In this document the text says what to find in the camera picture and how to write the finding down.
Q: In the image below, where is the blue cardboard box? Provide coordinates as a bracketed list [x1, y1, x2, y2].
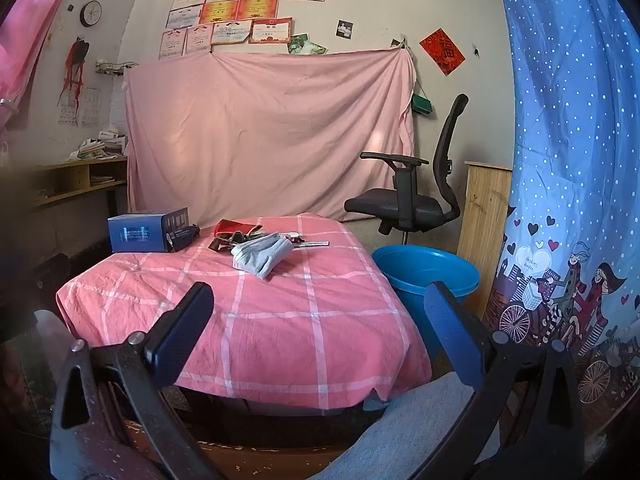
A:
[107, 206, 191, 254]

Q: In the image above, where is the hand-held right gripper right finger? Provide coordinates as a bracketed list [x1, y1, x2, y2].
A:
[415, 281, 583, 480]

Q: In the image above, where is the wooden shelf desk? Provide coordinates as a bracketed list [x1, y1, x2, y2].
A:
[30, 155, 128, 211]

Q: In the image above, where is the pink curtain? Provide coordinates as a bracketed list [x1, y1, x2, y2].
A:
[0, 0, 86, 126]

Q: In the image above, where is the blue dotted printed curtain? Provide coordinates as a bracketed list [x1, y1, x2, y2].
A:
[482, 0, 640, 426]

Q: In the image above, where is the red pouch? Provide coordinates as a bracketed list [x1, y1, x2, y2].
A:
[214, 219, 263, 238]

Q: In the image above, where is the brown wooden stool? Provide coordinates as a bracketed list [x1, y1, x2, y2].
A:
[120, 417, 346, 480]

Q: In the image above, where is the pink checked tablecloth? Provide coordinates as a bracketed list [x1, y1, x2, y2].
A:
[56, 214, 433, 411]

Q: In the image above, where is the pink hanging bed sheet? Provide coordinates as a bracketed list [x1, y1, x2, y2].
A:
[122, 49, 418, 226]

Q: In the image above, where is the red knot wall ornament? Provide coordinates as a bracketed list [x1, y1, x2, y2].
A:
[59, 36, 91, 106]

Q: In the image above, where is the wire wall rack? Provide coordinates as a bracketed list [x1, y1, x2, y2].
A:
[95, 60, 138, 77]

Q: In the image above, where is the stack of books and papers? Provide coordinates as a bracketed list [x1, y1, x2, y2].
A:
[62, 127, 128, 162]

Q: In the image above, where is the black pouch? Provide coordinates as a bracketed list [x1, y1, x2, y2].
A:
[167, 225, 201, 252]

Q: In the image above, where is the group of wall certificates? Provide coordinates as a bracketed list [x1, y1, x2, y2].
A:
[158, 0, 327, 61]

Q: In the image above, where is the paper wall calendar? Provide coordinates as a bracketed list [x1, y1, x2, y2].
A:
[57, 87, 103, 127]

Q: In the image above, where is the light wooden cabinet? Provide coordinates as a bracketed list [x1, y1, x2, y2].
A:
[456, 161, 514, 318]

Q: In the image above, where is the blue plastic basin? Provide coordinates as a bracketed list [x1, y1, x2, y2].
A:
[371, 245, 480, 356]

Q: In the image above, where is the round wall clock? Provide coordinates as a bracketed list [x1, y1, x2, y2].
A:
[80, 0, 103, 28]

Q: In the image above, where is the person's right leg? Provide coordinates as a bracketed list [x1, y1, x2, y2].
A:
[305, 375, 501, 480]

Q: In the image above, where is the red paper wall decoration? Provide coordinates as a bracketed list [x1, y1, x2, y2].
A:
[419, 28, 467, 77]

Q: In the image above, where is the black office chair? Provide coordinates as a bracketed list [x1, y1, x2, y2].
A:
[344, 93, 470, 246]

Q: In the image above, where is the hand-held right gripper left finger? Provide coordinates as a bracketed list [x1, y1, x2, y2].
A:
[49, 282, 223, 480]

